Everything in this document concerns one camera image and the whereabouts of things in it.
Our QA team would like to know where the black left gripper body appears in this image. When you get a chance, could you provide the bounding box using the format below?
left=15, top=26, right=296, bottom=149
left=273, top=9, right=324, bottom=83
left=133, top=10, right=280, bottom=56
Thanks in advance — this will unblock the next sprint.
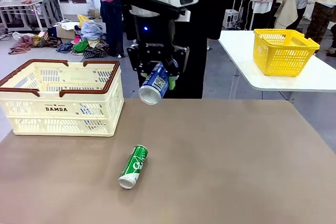
left=132, top=11, right=176, bottom=63

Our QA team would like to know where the green soda can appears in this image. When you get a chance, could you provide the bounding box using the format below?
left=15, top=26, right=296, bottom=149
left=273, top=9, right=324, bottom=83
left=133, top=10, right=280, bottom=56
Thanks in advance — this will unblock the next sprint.
left=118, top=144, right=149, bottom=189

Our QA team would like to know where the yellow plastic basket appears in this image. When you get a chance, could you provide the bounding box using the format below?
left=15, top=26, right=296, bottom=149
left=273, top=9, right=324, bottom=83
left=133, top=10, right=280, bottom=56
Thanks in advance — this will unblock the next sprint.
left=253, top=28, right=321, bottom=77

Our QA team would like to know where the cream basket with brown rim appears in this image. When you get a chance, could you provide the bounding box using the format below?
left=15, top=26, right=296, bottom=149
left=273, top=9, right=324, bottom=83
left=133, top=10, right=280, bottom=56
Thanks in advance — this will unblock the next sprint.
left=0, top=59, right=125, bottom=137

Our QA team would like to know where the person in pink top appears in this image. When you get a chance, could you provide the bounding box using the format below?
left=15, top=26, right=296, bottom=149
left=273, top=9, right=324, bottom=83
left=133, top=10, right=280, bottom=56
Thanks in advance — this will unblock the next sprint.
left=97, top=0, right=125, bottom=58

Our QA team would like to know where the person in black dress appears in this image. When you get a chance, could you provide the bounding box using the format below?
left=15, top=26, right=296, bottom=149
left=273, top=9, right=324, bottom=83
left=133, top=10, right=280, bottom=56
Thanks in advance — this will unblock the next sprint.
left=120, top=0, right=234, bottom=99

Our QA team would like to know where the pile of colourful clothes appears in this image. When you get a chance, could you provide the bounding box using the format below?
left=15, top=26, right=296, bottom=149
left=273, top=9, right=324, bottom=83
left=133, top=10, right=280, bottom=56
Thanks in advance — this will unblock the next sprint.
left=56, top=14, right=108, bottom=59

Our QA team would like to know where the white computer case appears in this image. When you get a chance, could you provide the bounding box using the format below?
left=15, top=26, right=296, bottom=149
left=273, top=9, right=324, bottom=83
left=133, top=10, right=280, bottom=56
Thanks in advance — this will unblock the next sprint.
left=222, top=8, right=238, bottom=29

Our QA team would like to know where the cardboard box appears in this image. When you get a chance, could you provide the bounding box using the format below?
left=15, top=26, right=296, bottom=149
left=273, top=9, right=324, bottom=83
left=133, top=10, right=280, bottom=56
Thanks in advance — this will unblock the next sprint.
left=55, top=24, right=79, bottom=40

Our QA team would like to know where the white side table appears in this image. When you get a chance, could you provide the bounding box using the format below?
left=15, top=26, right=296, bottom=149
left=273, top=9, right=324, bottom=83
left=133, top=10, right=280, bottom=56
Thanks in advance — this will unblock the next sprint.
left=218, top=30, right=336, bottom=101

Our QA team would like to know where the red patterned cloth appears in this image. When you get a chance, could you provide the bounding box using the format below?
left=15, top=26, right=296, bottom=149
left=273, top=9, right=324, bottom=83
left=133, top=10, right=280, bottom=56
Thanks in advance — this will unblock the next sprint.
left=9, top=31, right=62, bottom=56

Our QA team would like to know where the grey workbench table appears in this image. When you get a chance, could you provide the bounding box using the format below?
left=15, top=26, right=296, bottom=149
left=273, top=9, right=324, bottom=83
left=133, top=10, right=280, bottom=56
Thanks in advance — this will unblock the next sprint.
left=0, top=0, right=65, bottom=33

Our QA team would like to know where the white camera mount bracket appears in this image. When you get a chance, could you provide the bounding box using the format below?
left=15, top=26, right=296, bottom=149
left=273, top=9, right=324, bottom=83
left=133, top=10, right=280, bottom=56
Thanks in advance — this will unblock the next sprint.
left=173, top=10, right=192, bottom=23

